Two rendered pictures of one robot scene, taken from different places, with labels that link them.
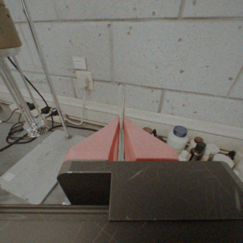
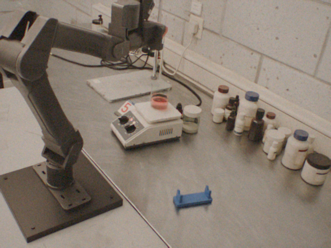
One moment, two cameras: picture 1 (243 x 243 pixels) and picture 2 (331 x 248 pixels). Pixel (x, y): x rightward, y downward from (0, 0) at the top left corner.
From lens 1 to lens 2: 1.05 m
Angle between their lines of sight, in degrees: 27
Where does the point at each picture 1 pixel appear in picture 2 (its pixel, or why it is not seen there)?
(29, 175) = (110, 85)
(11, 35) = not seen: outside the picture
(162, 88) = (261, 53)
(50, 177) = (124, 92)
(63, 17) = not seen: outside the picture
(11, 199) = (94, 92)
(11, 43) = not seen: outside the picture
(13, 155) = (103, 72)
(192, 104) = (284, 79)
